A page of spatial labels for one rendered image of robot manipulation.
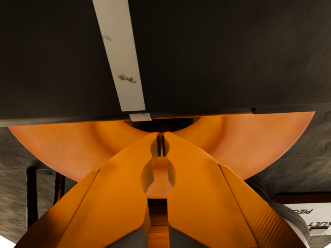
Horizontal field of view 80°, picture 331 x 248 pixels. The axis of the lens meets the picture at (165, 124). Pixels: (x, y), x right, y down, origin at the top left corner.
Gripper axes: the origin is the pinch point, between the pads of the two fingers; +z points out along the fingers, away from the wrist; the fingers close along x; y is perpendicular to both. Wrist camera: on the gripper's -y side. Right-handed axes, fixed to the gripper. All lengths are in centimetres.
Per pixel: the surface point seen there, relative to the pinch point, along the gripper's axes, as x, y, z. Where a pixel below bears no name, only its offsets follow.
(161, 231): -0.8, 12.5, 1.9
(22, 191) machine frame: -28.4, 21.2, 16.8
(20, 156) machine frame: -16.5, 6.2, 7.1
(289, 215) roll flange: 15.6, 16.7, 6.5
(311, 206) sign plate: 27.7, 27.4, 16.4
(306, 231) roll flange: 20.3, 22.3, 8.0
